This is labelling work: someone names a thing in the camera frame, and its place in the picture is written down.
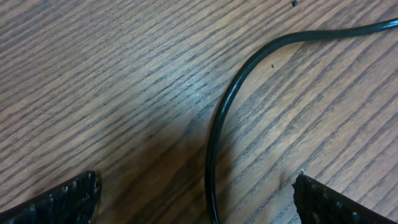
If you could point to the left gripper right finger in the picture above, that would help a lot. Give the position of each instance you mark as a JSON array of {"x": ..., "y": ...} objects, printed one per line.
[{"x": 318, "y": 204}]

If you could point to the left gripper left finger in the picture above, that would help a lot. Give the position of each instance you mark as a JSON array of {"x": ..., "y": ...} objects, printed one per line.
[{"x": 73, "y": 201}]

